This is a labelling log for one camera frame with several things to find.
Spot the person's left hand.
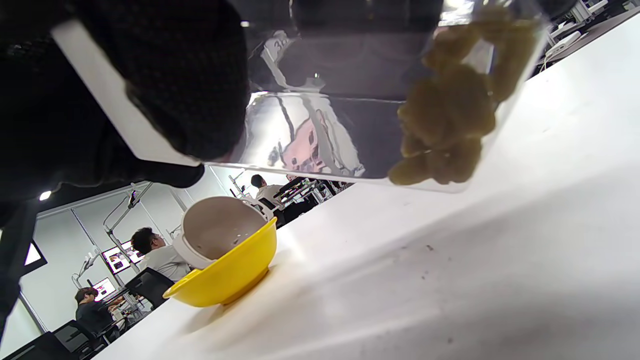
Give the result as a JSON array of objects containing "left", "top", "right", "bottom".
[{"left": 0, "top": 0, "right": 206, "bottom": 227}]

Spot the person's right hand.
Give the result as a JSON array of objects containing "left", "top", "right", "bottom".
[{"left": 75, "top": 0, "right": 251, "bottom": 161}]

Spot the white square jar lid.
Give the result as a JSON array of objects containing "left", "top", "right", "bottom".
[{"left": 49, "top": 19, "right": 202, "bottom": 169}]

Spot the clear square coffee jar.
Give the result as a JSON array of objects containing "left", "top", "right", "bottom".
[{"left": 125, "top": 0, "right": 551, "bottom": 195}]

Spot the grey plastic funnel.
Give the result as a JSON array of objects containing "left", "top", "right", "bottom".
[{"left": 172, "top": 195, "right": 276, "bottom": 271}]

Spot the yellow plastic bowl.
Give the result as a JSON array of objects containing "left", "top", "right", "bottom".
[{"left": 162, "top": 216, "right": 279, "bottom": 309}]

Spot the computer monitor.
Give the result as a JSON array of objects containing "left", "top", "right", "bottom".
[
  {"left": 102, "top": 240, "right": 146, "bottom": 275},
  {"left": 23, "top": 239, "right": 49, "bottom": 275},
  {"left": 92, "top": 277, "right": 117, "bottom": 301}
]

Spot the black office chair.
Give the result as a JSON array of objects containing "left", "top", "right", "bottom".
[
  {"left": 0, "top": 330, "right": 76, "bottom": 360},
  {"left": 52, "top": 319, "right": 109, "bottom": 360},
  {"left": 124, "top": 267, "right": 176, "bottom": 309}
]

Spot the white power bank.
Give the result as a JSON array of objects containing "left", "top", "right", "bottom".
[{"left": 544, "top": 30, "right": 584, "bottom": 59}]

